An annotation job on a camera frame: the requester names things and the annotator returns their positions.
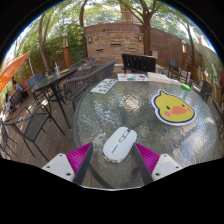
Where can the orange patio umbrella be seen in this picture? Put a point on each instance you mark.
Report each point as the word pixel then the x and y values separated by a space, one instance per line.
pixel 11 68

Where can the clear drink cup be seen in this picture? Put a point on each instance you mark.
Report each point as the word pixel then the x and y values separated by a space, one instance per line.
pixel 57 70

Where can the dark metal patio chair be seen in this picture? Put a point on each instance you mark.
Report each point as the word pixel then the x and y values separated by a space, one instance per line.
pixel 85 62

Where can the person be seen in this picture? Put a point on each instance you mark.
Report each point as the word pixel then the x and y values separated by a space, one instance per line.
pixel 17 87

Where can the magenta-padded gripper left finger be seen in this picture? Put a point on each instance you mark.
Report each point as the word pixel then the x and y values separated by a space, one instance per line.
pixel 76 161

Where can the small green packet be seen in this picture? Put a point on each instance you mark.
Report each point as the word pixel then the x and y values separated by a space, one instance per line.
pixel 185 87

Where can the colourful illustrated sheet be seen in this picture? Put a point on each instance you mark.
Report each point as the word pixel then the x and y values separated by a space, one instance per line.
pixel 132 77

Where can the thick-trunk tree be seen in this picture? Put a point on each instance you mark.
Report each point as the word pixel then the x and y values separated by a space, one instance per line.
pixel 146 38

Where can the wooden lamp post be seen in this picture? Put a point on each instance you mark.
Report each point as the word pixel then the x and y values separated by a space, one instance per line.
pixel 184 53
pixel 66 51

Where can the dark mesh patio chair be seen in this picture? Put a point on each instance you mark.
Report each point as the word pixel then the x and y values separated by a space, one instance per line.
pixel 33 125

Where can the blue-grey patio chair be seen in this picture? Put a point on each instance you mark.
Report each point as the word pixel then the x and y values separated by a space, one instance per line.
pixel 35 79

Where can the open white book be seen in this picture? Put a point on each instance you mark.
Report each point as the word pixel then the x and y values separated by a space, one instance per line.
pixel 159 77

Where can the black slatted chair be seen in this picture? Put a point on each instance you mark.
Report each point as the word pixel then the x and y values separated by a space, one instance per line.
pixel 174 65

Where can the white card with black print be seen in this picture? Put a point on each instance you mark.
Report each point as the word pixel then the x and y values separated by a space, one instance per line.
pixel 104 86

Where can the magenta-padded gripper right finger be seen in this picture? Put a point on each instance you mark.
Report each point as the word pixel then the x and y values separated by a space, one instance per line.
pixel 150 161

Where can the small blue-white booklet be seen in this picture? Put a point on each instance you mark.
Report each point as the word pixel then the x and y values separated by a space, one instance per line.
pixel 175 82

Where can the black slatted bench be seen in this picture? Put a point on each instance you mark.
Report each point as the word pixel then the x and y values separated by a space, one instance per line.
pixel 138 62

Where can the dark plastic armchair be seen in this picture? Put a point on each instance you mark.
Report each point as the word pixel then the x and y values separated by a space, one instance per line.
pixel 205 88

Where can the round dark patio table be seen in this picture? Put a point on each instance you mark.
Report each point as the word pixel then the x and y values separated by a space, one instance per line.
pixel 50 80

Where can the stone outdoor fireplace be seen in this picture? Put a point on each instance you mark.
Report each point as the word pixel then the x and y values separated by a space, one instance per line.
pixel 113 43

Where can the yellow duck mouse pad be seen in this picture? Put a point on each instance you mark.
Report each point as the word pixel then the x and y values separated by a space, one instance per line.
pixel 173 108

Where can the white computer mouse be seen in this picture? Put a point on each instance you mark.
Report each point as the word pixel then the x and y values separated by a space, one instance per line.
pixel 118 146

